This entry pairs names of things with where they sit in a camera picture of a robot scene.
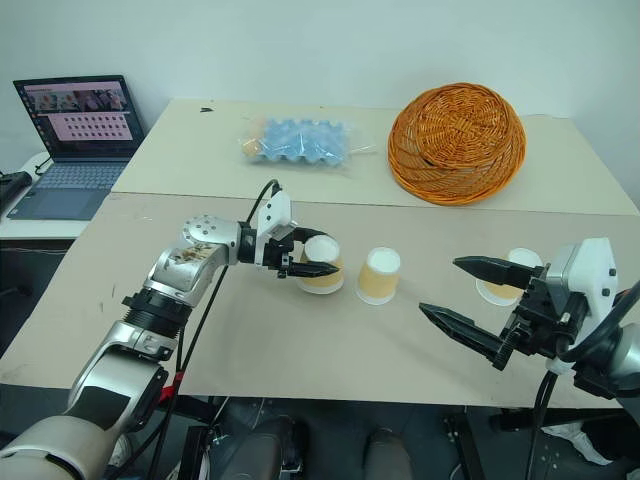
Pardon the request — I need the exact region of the brown rounded shape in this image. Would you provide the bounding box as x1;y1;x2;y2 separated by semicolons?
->
363;427;414;480

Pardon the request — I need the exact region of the black power adapter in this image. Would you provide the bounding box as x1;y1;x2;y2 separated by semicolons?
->
0;171;34;214

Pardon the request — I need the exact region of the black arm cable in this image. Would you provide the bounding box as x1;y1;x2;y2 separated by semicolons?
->
528;282;640;480
159;178;281;480

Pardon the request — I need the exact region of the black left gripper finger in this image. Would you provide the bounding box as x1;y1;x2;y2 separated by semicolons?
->
293;226;334;247
287;261;343;280

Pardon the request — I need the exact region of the open grey laptop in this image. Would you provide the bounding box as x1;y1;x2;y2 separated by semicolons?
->
5;74;147;222

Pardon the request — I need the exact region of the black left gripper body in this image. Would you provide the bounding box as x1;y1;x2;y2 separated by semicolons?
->
263;224;307;280

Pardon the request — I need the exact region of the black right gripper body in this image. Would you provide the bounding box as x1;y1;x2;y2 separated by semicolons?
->
499;267;591;360

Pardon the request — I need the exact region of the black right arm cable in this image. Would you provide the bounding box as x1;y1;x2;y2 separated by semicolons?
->
528;282;640;480

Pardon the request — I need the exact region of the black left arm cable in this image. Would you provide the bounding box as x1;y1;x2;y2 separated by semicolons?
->
159;178;281;480

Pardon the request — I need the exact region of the dark rounded shape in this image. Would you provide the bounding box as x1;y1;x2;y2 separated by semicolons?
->
212;399;304;480

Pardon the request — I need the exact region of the tan and white paper cup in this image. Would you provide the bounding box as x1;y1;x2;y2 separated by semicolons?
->
474;247;544;307
355;247;403;305
297;236;346;296

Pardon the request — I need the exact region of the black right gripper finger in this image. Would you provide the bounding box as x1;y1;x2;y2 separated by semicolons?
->
451;255;546;291
418;302;516;372

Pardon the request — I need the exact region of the red clip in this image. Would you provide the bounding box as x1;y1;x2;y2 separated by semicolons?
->
160;372;184;404

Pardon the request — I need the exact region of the blue egg tray in plastic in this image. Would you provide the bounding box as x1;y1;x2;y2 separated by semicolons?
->
238;114;377;180

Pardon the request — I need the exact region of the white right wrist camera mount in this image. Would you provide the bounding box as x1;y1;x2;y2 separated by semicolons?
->
544;237;619;361

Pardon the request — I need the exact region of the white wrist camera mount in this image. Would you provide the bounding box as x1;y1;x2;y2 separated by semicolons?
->
544;237;619;361
254;191;293;266

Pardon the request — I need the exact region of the black metal table frame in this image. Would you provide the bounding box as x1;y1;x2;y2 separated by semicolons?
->
439;403;544;480

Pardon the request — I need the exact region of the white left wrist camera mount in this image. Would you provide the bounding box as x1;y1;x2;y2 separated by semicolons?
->
254;191;293;266

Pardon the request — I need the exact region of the orange wicker basket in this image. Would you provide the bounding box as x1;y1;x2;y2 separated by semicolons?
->
387;82;529;207

